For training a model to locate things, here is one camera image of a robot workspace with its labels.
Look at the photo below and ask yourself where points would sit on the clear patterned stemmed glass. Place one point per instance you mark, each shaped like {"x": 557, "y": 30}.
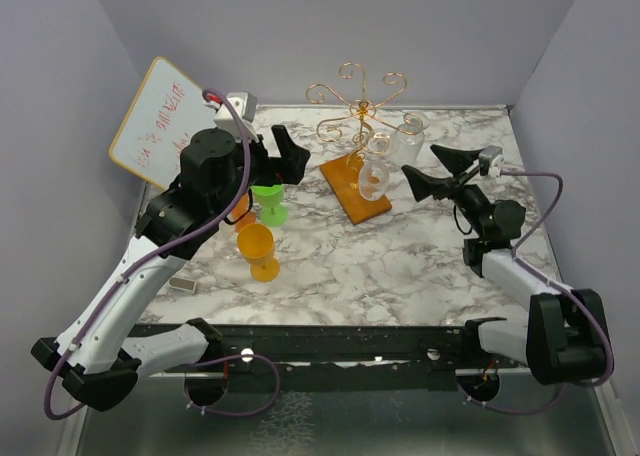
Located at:
{"x": 409, "y": 139}

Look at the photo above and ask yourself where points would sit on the small grey eraser block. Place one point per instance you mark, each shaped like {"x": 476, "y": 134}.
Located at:
{"x": 182, "y": 284}

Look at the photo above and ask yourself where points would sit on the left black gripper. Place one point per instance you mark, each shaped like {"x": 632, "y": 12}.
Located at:
{"x": 288, "y": 167}

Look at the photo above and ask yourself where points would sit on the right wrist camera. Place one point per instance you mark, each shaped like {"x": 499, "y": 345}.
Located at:
{"x": 491, "y": 161}

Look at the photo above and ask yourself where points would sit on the gold wire wine glass rack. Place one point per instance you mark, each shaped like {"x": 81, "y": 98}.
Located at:
{"x": 342, "y": 173}

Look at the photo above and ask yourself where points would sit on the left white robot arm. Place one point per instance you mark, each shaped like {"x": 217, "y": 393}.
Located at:
{"x": 96, "y": 359}

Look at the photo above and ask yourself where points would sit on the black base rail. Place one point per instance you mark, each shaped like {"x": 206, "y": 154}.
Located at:
{"x": 347, "y": 358}

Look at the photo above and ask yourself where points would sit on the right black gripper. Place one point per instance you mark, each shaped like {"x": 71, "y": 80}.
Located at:
{"x": 424, "y": 186}

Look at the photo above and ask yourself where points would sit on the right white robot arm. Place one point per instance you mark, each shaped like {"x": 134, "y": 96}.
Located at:
{"x": 564, "y": 338}

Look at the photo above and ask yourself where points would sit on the clear round wine glass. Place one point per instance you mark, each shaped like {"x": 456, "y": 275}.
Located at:
{"x": 374, "y": 175}

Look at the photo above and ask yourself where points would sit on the yellow plastic goblet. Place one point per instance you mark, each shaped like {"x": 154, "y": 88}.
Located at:
{"x": 257, "y": 246}

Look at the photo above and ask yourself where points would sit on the green plastic goblet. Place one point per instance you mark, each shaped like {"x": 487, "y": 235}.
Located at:
{"x": 273, "y": 213}

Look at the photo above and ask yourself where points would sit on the white framed whiteboard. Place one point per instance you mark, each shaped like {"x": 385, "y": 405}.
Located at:
{"x": 166, "y": 112}

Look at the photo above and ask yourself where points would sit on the orange plastic goblet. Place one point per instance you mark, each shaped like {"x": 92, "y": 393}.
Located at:
{"x": 241, "y": 214}

